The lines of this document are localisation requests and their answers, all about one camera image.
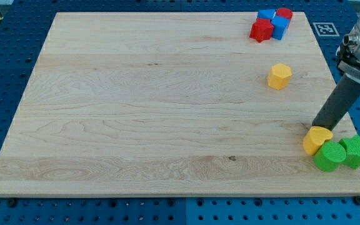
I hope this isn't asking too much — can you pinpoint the white fiducial marker tag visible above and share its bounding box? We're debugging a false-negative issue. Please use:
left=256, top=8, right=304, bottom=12
left=313, top=22, right=339, bottom=37

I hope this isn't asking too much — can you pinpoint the yellow heart block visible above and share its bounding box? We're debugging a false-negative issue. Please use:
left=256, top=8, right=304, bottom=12
left=302, top=126, right=333, bottom=156

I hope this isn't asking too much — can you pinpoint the blue flat block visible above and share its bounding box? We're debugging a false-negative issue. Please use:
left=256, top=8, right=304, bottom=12
left=257, top=9, right=276, bottom=20

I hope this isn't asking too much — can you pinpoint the wooden board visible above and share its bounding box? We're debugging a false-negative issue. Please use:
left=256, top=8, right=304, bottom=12
left=0, top=12, right=360, bottom=198

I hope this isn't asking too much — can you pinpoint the blue cube block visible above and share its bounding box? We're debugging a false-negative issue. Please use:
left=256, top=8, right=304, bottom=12
left=271, top=16, right=290, bottom=40

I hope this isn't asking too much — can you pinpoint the yellow hexagon block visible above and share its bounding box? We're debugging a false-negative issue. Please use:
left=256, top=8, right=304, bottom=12
left=267, top=63, right=292, bottom=90

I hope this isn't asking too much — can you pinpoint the green circle block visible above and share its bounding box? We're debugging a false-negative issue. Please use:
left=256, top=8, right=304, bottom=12
left=314, top=141, right=346, bottom=172

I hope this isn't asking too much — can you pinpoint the green star block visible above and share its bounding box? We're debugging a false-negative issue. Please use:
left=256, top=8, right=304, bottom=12
left=339, top=134, right=360, bottom=169

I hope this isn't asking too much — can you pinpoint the red circle block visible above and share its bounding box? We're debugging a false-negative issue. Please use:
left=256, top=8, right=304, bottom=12
left=276, top=7, right=293, bottom=20

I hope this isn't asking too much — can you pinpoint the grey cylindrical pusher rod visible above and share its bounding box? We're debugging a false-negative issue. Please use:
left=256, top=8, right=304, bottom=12
left=312, top=74, right=360, bottom=131

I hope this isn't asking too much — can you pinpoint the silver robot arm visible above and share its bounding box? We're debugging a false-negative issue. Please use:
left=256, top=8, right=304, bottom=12
left=312, top=17, right=360, bottom=131

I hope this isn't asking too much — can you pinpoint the red star block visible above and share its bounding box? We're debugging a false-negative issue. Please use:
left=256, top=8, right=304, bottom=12
left=249, top=17, right=274, bottom=43

